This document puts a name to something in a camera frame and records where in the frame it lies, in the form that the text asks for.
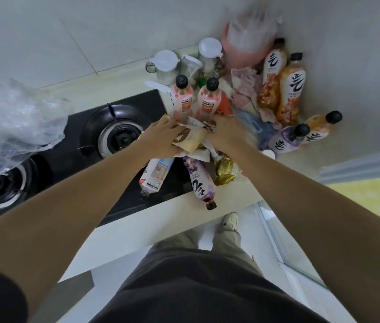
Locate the person's right hand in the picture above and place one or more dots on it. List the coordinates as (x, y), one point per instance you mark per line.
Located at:
(232, 134)

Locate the person's left hand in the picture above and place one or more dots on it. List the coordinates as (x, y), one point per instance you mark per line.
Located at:
(159, 139)

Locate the person's left fingers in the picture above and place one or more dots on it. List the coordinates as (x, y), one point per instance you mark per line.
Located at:
(169, 123)

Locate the person's right fingers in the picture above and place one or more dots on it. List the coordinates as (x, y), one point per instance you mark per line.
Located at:
(215, 129)

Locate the cream snack packet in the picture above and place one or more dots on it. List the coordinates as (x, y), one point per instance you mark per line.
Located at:
(190, 137)

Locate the person's right forearm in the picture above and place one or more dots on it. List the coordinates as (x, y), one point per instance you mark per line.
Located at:
(314, 215)

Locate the person's left forearm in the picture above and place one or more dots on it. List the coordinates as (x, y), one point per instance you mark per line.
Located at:
(65, 211)

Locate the white brown snack packet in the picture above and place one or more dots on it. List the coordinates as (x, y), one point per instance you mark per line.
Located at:
(203, 123)

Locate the pink drink bottle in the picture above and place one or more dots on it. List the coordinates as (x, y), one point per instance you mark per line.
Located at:
(210, 100)
(181, 99)

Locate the white crumpled wrapper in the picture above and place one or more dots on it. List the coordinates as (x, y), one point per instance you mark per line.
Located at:
(198, 154)

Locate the white flat utensil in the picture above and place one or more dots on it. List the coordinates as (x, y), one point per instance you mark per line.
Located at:
(158, 86)

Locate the gold foil wrapper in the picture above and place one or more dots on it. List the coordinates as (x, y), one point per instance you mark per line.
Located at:
(225, 171)

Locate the blue plastic bag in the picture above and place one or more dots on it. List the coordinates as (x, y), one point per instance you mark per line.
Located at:
(260, 126)

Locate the pink white crumpled packet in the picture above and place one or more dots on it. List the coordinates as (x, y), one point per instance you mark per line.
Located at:
(245, 87)

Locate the white milk carton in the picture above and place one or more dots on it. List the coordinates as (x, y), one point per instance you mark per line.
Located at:
(154, 176)

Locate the purple drink bottle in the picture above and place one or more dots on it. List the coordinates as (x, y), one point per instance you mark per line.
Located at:
(201, 183)
(287, 139)

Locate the round stove burner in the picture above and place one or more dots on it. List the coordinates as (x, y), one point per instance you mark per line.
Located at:
(1, 190)
(116, 137)

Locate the metal mug with white lid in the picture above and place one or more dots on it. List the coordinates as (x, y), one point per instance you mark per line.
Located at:
(165, 65)

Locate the clear glass cup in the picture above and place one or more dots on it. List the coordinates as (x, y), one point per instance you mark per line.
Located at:
(190, 68)

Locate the small white cap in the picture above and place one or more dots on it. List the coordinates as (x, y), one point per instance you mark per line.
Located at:
(268, 154)

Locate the metal jar with white lid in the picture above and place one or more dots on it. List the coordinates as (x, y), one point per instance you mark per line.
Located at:
(209, 55)

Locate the orange drink bottle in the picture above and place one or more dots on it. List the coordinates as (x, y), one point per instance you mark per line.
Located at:
(291, 90)
(319, 129)
(272, 75)

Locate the person's beige shoe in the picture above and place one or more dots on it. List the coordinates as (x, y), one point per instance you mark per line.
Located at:
(230, 221)

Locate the pink container in plastic bag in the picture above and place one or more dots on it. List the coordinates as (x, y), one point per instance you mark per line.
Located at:
(247, 40)

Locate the black gas stove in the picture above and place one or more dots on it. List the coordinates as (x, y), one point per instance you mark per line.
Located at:
(72, 131)

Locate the person's olive trousers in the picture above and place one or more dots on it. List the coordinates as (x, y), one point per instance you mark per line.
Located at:
(210, 243)

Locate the clear crumpled plastic bag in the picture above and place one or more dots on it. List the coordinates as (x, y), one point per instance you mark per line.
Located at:
(11, 127)

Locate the person's dark shirt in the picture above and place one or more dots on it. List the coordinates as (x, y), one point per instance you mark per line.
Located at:
(203, 289)

